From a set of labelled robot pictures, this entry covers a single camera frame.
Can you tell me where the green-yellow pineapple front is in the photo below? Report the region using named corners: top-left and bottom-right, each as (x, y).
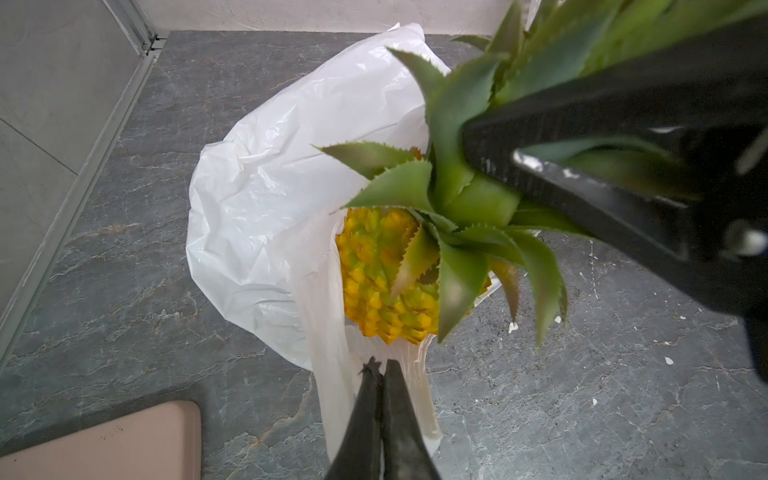
top-left (324, 1), bottom-right (767, 370)

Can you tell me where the white plastic bag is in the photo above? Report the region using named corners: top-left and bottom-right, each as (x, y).
top-left (186, 23), bottom-right (443, 457)

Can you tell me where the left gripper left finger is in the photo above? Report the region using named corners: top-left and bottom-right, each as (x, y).
top-left (325, 357), bottom-right (383, 480)

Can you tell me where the pink rectangular block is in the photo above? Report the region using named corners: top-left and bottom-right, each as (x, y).
top-left (1, 400), bottom-right (202, 479)

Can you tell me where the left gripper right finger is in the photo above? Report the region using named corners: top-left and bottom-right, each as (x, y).
top-left (382, 359), bottom-right (441, 480)

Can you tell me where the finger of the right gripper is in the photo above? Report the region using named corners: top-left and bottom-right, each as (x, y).
top-left (511, 152), bottom-right (767, 318)
top-left (463, 14), bottom-right (767, 198)

